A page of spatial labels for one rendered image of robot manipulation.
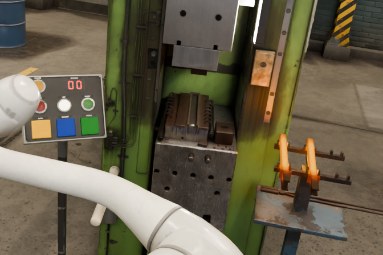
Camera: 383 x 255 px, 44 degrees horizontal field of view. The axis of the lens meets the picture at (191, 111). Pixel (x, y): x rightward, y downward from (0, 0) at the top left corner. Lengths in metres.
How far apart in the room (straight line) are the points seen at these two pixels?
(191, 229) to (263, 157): 1.62
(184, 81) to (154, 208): 1.79
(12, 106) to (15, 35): 5.49
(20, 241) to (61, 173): 2.15
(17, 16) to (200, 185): 4.65
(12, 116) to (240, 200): 1.68
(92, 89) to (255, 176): 0.96
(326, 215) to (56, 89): 1.31
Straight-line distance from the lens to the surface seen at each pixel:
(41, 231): 3.10
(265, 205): 2.20
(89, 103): 2.07
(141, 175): 2.49
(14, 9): 6.44
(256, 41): 2.15
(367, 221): 3.69
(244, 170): 2.45
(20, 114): 1.06
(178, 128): 2.18
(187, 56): 2.06
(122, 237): 2.73
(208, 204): 2.31
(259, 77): 2.22
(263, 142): 2.38
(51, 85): 2.06
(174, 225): 0.84
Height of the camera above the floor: 1.91
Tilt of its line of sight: 23 degrees down
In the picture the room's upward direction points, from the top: 7 degrees clockwise
